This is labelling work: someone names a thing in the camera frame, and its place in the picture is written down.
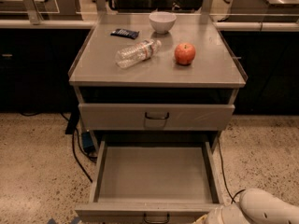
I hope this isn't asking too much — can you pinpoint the black cable left floor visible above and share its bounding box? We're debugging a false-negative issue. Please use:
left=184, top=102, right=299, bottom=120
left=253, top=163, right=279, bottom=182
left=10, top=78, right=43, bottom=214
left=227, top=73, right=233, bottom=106
left=19, top=110, right=98, bottom=184

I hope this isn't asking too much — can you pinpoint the black cable right floor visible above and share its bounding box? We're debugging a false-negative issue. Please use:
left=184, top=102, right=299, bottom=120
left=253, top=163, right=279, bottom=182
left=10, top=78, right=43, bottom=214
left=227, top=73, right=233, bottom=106
left=218, top=139, right=247, bottom=204

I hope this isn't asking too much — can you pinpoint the white counter rail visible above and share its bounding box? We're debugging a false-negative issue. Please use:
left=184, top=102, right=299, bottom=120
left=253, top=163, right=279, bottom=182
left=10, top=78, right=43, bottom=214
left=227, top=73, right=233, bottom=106
left=0, top=20, right=299, bottom=32

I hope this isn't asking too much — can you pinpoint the dark blue snack packet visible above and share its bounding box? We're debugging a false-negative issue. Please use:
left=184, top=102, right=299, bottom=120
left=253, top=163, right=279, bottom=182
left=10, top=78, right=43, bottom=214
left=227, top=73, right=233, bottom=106
left=110, top=29, right=139, bottom=39

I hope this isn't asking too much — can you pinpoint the blue power box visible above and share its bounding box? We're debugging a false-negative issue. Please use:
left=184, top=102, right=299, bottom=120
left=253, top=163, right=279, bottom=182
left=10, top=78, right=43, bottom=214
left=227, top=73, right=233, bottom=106
left=81, top=132, right=95, bottom=153

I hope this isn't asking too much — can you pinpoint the grey top drawer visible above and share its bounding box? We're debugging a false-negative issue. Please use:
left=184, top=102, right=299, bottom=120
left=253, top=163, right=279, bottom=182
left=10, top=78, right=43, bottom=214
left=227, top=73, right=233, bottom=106
left=78, top=104, right=235, bottom=131

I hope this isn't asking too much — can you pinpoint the grey drawer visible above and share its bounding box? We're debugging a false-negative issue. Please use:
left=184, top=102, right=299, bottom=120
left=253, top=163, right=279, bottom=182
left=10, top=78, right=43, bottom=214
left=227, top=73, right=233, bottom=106
left=76, top=141, right=224, bottom=224
left=78, top=104, right=235, bottom=131

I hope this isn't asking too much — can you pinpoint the grey metal drawer cabinet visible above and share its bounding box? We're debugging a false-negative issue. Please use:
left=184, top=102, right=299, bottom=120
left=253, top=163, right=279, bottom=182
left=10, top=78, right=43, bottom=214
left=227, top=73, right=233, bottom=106
left=70, top=14, right=246, bottom=145

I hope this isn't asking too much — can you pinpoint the black cable floor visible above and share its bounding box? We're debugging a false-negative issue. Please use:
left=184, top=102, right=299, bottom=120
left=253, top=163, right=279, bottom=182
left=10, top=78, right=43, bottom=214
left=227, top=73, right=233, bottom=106
left=218, top=139, right=247, bottom=204
left=19, top=110, right=98, bottom=184

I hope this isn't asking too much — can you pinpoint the clear plastic water bottle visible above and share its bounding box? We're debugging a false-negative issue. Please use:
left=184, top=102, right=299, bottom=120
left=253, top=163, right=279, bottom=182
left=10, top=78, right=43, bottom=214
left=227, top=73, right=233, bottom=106
left=115, top=39, right=162, bottom=69

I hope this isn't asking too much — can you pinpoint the red apple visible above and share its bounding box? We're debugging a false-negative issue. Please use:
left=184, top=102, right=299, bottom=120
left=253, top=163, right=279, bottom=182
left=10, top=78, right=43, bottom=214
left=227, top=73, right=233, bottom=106
left=175, top=43, right=196, bottom=65

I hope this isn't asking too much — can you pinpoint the white ceramic bowl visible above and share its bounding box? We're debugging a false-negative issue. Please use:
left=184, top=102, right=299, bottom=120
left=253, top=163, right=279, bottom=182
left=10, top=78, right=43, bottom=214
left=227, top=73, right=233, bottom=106
left=149, top=11, right=177, bottom=34

